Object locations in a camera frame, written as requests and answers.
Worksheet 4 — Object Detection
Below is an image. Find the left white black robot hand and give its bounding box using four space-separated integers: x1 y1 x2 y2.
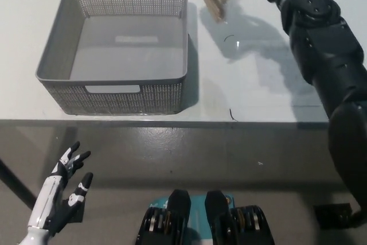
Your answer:
27 141 95 236

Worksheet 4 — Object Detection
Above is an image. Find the grey perforated plastic basket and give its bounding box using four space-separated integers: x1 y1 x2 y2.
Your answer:
34 0 190 116

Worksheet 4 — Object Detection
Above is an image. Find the black diagonal table leg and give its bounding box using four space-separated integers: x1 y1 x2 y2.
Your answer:
0 156 33 212

